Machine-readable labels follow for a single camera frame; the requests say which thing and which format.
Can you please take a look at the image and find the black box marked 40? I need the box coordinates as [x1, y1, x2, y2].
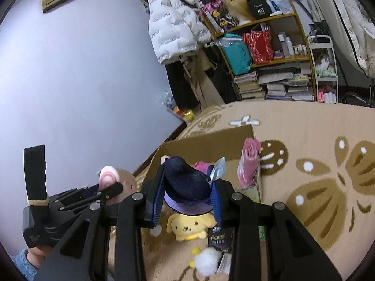
[247, 0, 272, 20]

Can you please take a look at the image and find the white metal trolley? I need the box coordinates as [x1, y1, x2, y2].
[307, 35, 339, 104]

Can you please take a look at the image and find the pink swirl pig plush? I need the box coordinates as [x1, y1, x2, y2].
[98, 166, 138, 205]

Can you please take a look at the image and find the teal bag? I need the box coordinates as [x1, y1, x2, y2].
[218, 33, 252, 76]

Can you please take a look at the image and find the wooden bookshelf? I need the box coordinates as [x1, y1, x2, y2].
[199, 0, 315, 102]

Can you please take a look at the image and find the stack of books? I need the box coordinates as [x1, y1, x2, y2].
[234, 67, 315, 102]

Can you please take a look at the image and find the open cardboard box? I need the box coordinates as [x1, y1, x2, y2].
[141, 126, 262, 202]

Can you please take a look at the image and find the red patterned bag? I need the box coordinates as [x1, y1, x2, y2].
[242, 30, 274, 65]

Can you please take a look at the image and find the yellow dog plush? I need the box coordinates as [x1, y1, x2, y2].
[167, 213, 217, 242]

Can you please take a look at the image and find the plastic bag of toys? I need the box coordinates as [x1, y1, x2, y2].
[159, 91, 196, 125]

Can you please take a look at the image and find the white puffer jacket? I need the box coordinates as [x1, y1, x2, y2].
[147, 0, 212, 65]

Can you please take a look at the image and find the beige hanging coat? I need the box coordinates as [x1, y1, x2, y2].
[183, 53, 224, 111]

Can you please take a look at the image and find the pink plush bear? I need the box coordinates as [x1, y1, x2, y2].
[194, 161, 210, 174]

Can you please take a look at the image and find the beige flower-pattern carpet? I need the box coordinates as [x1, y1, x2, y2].
[107, 100, 375, 281]

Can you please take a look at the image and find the blonde wig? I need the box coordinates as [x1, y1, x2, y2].
[224, 0, 255, 25]

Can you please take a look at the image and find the black Face tissue pack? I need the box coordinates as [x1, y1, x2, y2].
[208, 226, 233, 253]

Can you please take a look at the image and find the navy purple witch-hat plush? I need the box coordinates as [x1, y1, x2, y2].
[149, 155, 227, 237]

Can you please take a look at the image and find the green tissue pack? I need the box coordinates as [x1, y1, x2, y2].
[258, 226, 265, 240]

